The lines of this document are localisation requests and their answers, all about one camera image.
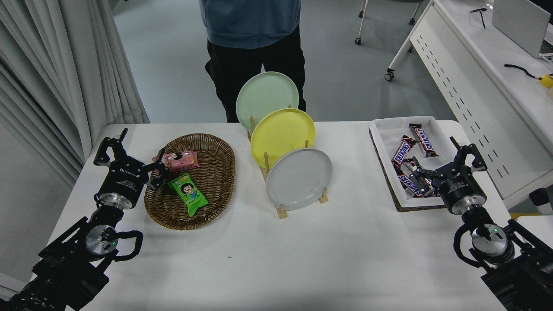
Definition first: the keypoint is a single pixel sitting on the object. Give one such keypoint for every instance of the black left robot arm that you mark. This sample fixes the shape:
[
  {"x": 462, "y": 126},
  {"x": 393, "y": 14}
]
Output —
[{"x": 65, "y": 263}]

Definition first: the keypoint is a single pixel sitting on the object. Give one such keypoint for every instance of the pink snack packet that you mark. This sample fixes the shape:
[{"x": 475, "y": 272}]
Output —
[{"x": 183, "y": 160}]

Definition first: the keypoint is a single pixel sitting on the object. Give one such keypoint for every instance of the silver laptop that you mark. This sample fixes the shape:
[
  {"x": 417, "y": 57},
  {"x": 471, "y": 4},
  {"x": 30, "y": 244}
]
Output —
[{"x": 518, "y": 23}]

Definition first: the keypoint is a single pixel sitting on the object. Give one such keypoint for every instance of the brown Snickers bar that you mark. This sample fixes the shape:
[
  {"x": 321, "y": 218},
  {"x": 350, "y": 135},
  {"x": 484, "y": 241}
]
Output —
[
  {"x": 421, "y": 178},
  {"x": 404, "y": 151},
  {"x": 423, "y": 140},
  {"x": 406, "y": 183}
]

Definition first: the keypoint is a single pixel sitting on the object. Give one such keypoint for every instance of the white side table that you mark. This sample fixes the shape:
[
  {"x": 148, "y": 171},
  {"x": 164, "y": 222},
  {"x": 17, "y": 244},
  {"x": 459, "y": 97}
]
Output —
[{"x": 538, "y": 224}]

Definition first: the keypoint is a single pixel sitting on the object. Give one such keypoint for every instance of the black glasses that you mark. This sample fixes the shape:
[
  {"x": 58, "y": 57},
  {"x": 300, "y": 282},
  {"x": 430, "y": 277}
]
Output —
[{"x": 481, "y": 16}]

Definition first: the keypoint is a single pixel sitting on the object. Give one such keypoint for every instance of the wooden plate rack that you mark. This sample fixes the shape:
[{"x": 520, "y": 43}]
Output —
[{"x": 281, "y": 211}]

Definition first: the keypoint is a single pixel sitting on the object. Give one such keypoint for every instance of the small yellow object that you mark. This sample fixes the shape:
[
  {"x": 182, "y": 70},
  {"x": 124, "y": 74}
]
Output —
[{"x": 547, "y": 81}]

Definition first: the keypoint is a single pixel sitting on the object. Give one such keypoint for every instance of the pale green round plate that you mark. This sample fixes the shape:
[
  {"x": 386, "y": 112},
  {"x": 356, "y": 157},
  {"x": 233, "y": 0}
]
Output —
[{"x": 263, "y": 95}]

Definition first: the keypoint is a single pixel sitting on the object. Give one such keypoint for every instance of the black cylindrical object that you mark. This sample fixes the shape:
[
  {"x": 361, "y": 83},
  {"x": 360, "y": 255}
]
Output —
[{"x": 541, "y": 201}]

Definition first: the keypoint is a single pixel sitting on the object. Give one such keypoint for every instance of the green snack packet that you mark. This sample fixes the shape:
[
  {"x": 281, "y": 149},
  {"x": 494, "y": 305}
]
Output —
[{"x": 189, "y": 193}]

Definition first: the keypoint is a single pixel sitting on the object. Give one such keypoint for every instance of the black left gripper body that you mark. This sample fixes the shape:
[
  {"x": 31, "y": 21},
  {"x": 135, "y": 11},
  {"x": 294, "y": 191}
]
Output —
[{"x": 123, "y": 179}]

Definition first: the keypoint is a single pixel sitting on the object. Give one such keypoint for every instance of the white pleated curtain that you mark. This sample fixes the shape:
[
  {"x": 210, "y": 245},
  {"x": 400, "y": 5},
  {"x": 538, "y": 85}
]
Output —
[{"x": 52, "y": 65}]

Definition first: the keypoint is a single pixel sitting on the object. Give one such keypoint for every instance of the brown oval wicker basket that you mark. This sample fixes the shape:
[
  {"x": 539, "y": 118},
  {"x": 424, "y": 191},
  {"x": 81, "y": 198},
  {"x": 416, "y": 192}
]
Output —
[{"x": 216, "y": 181}]

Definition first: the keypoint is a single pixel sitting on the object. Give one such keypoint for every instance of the white desk with slotted panel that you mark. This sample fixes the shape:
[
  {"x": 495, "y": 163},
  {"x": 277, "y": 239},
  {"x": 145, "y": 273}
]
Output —
[{"x": 488, "y": 77}]

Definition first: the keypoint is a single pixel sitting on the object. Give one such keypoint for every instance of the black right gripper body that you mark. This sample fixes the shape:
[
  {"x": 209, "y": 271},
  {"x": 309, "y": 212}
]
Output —
[{"x": 460, "y": 188}]

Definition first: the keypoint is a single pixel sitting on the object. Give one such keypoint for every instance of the grey round plate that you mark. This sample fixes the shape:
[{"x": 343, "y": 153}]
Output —
[{"x": 298, "y": 179}]

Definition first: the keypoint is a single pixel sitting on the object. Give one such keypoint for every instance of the yellow round plate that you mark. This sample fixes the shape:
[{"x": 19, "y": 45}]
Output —
[{"x": 278, "y": 134}]

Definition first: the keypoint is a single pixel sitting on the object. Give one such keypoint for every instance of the person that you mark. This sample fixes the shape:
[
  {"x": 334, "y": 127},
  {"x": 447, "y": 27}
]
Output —
[{"x": 250, "y": 43}]

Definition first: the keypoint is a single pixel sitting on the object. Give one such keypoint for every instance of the white tray with cork base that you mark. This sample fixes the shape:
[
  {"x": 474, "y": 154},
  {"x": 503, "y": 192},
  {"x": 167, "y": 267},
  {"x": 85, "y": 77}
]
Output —
[{"x": 384, "y": 147}]

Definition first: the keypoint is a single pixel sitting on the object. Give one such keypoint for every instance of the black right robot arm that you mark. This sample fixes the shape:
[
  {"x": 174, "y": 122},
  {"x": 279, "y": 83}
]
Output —
[{"x": 522, "y": 276}]

